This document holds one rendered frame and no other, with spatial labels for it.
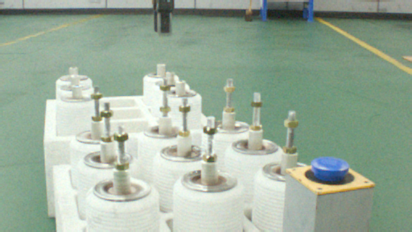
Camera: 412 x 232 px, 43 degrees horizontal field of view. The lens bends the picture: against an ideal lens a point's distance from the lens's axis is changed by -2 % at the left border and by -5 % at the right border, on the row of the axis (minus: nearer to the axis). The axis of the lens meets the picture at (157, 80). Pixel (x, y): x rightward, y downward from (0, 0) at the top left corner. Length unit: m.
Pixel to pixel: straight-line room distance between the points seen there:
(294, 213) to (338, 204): 0.06
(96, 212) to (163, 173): 0.17
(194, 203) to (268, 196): 0.11
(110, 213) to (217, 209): 0.14
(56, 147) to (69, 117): 0.07
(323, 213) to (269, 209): 0.20
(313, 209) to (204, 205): 0.18
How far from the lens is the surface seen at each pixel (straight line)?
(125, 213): 0.66
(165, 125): 0.93
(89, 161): 0.80
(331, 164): 0.58
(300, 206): 0.58
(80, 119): 1.17
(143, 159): 0.93
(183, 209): 0.71
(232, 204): 0.70
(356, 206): 0.58
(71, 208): 0.83
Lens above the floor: 0.52
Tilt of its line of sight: 11 degrees down
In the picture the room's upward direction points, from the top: straight up
